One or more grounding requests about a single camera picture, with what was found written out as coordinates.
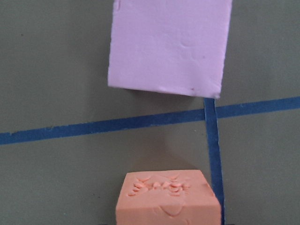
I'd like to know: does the orange foam block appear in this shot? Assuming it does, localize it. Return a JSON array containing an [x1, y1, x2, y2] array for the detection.
[[115, 170, 221, 225]]

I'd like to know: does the pink foam block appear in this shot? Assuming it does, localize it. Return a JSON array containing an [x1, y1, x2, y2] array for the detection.
[[108, 0, 232, 98]]

